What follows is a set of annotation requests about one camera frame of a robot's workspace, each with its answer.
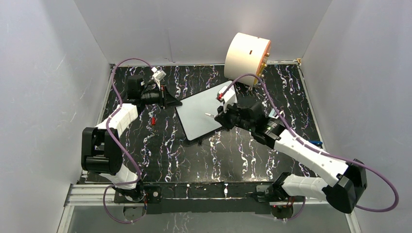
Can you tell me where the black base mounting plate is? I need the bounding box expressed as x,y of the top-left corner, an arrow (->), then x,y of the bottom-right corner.
114,182 -> 296,215

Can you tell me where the white whiteboard black frame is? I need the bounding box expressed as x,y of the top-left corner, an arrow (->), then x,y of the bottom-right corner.
175,81 -> 231,141

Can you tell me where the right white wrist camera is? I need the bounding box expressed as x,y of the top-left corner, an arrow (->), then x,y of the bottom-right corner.
217,86 -> 238,113

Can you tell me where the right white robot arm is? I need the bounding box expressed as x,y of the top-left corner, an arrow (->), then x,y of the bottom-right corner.
214,102 -> 367,214

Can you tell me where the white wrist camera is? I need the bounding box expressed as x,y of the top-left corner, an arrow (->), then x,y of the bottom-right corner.
151,67 -> 166,89
217,86 -> 238,113

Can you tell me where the white cylindrical drum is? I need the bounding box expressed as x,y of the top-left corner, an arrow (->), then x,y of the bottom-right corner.
223,33 -> 271,80

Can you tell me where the aluminium frame rail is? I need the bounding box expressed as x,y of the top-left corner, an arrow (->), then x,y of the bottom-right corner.
64,183 -> 354,207

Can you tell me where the red capped whiteboard marker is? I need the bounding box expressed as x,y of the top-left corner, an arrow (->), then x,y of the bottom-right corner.
205,113 -> 215,118

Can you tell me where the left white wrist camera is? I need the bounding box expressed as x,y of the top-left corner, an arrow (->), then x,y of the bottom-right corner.
151,67 -> 166,89

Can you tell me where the light blue whiteboard eraser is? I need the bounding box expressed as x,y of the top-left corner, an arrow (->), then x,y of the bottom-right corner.
268,109 -> 284,119

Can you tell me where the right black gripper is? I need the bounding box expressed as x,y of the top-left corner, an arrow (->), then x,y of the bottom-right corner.
214,100 -> 254,133

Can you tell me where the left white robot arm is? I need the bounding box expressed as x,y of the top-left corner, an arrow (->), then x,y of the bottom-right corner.
81,75 -> 182,202

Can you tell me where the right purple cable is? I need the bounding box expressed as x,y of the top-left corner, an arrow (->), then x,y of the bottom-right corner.
222,73 -> 400,222

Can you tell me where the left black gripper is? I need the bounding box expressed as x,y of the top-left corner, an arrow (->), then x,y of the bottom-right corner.
141,84 -> 183,110

